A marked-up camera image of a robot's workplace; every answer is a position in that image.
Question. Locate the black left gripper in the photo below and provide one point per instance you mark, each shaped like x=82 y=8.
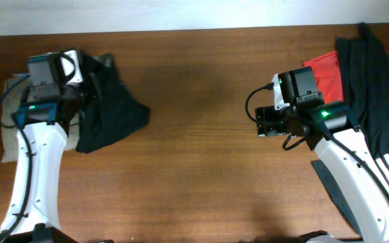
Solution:
x=91 y=72

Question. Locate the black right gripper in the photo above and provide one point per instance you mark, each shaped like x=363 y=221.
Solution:
x=266 y=121

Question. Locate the black shorts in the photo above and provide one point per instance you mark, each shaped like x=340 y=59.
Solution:
x=115 y=114

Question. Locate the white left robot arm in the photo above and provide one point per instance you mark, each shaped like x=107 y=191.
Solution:
x=42 y=122

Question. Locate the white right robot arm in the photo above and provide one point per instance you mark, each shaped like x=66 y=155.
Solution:
x=331 y=131

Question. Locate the folded beige trousers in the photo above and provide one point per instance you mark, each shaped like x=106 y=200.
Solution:
x=10 y=104

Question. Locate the red garment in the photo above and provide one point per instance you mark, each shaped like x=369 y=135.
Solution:
x=326 y=70

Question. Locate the black t-shirt with white print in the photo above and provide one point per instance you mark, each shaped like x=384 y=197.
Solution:
x=364 y=68

